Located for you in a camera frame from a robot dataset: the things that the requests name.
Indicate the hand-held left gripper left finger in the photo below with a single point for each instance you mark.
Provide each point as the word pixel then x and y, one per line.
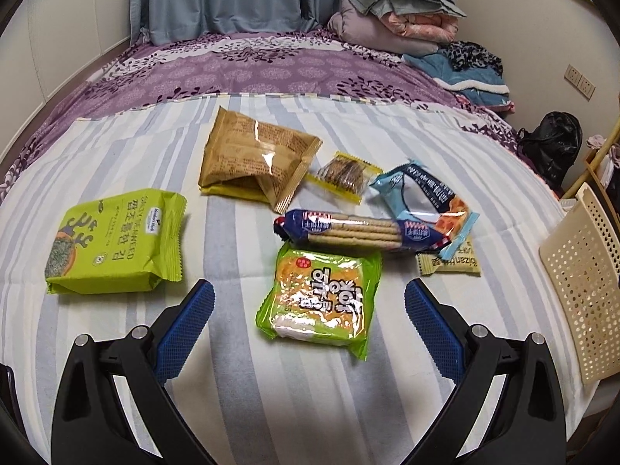
pixel 186 330

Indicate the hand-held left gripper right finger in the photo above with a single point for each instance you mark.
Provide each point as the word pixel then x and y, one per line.
pixel 433 330

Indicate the green seaweed snack packet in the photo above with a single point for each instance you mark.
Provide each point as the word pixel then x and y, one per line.
pixel 111 242

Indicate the cream perforated plastic basket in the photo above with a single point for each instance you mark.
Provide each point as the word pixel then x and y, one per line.
pixel 576 276

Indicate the brown snack bag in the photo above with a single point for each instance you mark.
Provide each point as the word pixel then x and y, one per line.
pixel 252 155

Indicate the small yellow snack packet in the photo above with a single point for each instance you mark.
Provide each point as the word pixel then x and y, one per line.
pixel 459 265

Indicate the green instant noodle packet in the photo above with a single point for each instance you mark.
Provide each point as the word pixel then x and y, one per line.
pixel 319 300

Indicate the dark blue biscuit stick pack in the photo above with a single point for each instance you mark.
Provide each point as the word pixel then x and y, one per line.
pixel 348 232

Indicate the light blue cracker packet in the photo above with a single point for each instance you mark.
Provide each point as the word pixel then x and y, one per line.
pixel 416 189

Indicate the blue white striped sheet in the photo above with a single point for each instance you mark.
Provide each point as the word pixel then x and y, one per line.
pixel 145 155

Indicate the clear yellow-edged cookie packet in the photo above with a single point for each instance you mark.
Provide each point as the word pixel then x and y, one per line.
pixel 341 174

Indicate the black plastic bag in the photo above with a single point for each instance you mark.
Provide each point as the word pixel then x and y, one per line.
pixel 550 147

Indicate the wooden shelf rack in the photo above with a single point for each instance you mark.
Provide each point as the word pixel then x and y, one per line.
pixel 598 174

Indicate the pink cloth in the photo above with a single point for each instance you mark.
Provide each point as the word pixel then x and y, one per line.
pixel 603 147

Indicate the blue folded blanket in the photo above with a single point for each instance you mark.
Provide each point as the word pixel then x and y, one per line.
pixel 465 82

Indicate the purple floral bedsheet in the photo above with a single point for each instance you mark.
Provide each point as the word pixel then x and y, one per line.
pixel 242 68

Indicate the leopard print cloth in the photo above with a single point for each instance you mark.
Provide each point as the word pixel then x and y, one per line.
pixel 472 55

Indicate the pink floral folded quilt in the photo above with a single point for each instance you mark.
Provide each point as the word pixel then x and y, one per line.
pixel 421 26

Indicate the mauve folded quilt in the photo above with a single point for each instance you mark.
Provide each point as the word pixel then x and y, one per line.
pixel 363 29

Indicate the pale green folded cloth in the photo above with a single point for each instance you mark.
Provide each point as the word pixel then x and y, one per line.
pixel 416 7

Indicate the beige wall socket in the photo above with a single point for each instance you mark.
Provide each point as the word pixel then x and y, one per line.
pixel 587 87
pixel 573 75

